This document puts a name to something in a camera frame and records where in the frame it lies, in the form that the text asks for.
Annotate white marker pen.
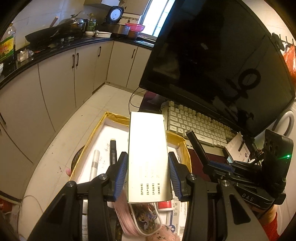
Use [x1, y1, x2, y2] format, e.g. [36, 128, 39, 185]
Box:
[89, 150, 100, 181]

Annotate black marker pen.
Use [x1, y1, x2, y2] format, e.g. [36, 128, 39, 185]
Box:
[109, 139, 117, 165]

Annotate green white medicine box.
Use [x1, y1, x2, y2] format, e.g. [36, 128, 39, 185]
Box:
[126, 111, 172, 203]

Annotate cartoon lidded container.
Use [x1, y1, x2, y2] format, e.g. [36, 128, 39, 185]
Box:
[114, 191, 162, 237]

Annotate small red-label pill bottle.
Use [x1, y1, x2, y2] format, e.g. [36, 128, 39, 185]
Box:
[158, 200, 173, 212]

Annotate white medicine bottle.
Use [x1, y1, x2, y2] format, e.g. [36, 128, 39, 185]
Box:
[82, 199, 88, 215]

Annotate right hand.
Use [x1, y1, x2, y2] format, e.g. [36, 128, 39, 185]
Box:
[251, 205, 278, 223]

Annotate black pen on notebook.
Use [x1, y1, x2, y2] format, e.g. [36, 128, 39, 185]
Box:
[238, 140, 245, 152]

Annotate yellow storage box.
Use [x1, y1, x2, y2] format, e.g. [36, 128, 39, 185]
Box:
[69, 111, 193, 241]

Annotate grey study notebook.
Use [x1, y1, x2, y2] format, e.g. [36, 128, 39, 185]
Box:
[225, 132, 250, 163]

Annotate white mechanical keyboard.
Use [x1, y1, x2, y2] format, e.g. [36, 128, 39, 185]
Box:
[161, 101, 237, 148]

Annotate white kitchen cabinets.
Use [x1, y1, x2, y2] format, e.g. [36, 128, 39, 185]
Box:
[1, 40, 152, 201]

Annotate black computer monitor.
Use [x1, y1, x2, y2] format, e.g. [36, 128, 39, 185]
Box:
[139, 1, 295, 138]

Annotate red plastic basin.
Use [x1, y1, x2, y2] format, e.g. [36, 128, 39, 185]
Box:
[125, 23, 145, 32]

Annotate black wok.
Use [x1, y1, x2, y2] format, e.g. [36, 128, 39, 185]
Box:
[25, 19, 76, 43]

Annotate black rice cooker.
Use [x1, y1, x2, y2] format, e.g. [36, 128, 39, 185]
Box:
[106, 6, 124, 24]

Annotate cooking oil bottle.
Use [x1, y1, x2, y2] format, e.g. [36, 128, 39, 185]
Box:
[0, 23, 16, 66]

